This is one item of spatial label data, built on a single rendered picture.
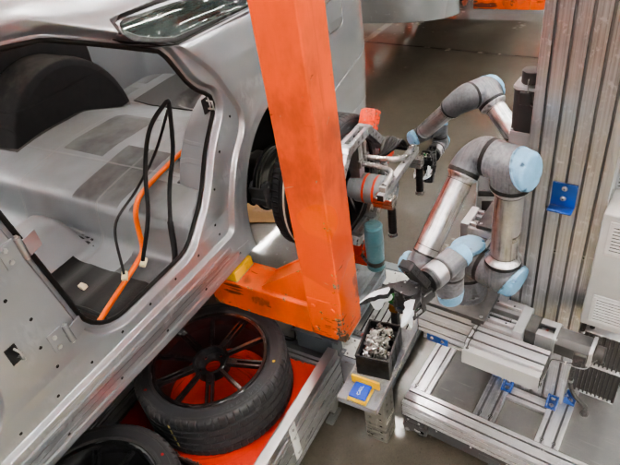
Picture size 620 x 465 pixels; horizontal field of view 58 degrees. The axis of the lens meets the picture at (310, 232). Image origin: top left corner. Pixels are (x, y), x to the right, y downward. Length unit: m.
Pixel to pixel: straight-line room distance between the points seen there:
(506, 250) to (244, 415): 1.17
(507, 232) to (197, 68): 1.20
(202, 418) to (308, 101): 1.27
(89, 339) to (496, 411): 1.61
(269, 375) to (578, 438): 1.23
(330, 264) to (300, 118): 0.59
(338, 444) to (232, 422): 0.61
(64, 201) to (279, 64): 1.53
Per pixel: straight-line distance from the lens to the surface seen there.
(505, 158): 1.65
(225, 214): 2.34
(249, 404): 2.27
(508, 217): 1.76
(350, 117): 2.57
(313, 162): 1.81
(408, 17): 4.89
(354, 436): 2.72
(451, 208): 1.72
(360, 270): 3.10
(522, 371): 2.02
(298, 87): 1.70
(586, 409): 2.58
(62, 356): 1.93
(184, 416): 2.32
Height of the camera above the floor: 2.30
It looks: 37 degrees down
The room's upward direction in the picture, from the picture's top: 10 degrees counter-clockwise
